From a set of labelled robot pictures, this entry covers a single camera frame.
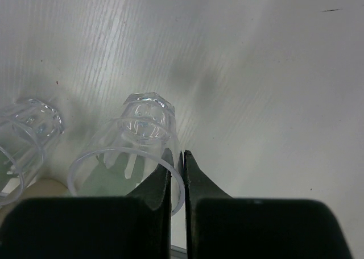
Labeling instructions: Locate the clear faceted glass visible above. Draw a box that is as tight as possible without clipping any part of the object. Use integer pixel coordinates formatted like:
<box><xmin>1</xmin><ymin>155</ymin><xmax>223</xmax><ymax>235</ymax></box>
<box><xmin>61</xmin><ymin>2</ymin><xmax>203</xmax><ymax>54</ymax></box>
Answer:
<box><xmin>1</xmin><ymin>98</ymin><xmax>64</xmax><ymax>206</ymax></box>
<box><xmin>67</xmin><ymin>93</ymin><xmax>185</xmax><ymax>215</ymax></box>

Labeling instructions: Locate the tall green plastic cup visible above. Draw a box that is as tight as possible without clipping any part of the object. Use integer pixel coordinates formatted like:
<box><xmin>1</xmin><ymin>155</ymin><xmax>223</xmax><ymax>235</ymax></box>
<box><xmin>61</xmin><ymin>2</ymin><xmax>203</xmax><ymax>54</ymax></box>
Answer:
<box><xmin>77</xmin><ymin>153</ymin><xmax>145</xmax><ymax>197</ymax></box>

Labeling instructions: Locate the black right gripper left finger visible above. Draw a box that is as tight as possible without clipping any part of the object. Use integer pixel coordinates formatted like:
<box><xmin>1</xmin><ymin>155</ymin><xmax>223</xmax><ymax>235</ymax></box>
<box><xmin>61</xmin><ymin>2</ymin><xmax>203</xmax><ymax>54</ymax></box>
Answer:
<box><xmin>1</xmin><ymin>165</ymin><xmax>171</xmax><ymax>258</ymax></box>

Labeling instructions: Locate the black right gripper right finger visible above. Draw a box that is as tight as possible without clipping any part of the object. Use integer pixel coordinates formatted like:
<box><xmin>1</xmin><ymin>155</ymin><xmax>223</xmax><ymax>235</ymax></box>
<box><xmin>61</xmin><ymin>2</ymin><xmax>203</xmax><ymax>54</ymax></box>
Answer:
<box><xmin>183</xmin><ymin>151</ymin><xmax>352</xmax><ymax>258</ymax></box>

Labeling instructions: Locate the beige plastic cup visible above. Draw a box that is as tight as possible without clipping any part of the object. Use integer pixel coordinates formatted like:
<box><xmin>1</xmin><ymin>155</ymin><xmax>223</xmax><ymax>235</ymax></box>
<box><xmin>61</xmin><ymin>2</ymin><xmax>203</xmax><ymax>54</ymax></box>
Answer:
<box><xmin>23</xmin><ymin>178</ymin><xmax>68</xmax><ymax>198</ymax></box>

